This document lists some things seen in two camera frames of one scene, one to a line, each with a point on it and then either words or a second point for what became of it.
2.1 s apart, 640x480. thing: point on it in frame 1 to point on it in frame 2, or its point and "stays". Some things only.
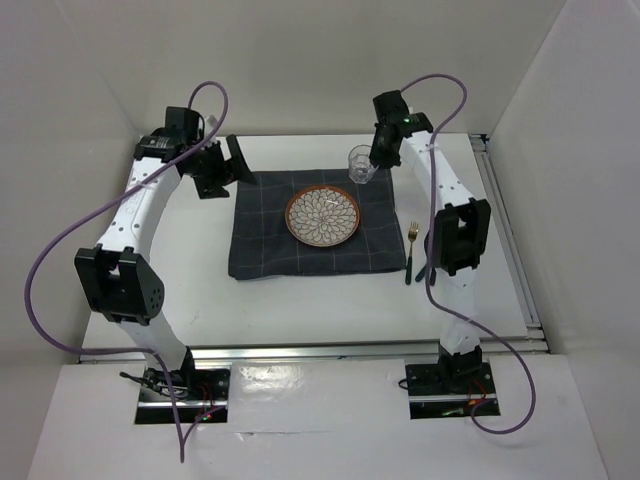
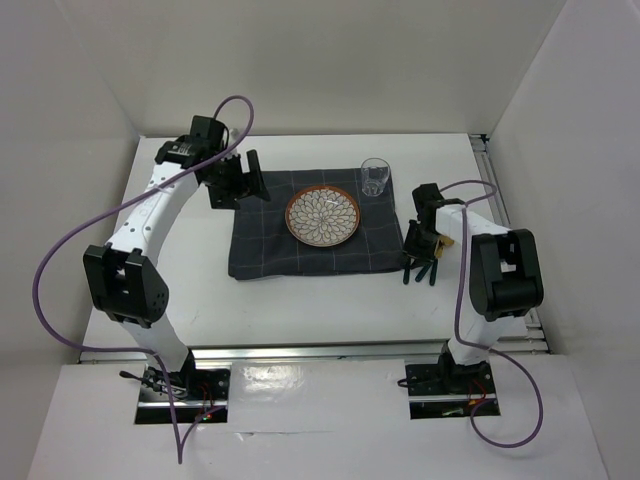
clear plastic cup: [361, 169] to [374, 176]
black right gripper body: [380, 154] to [419, 244]
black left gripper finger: [240, 167] to [258, 185]
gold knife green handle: [420, 274] stays
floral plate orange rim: [322, 216] stays
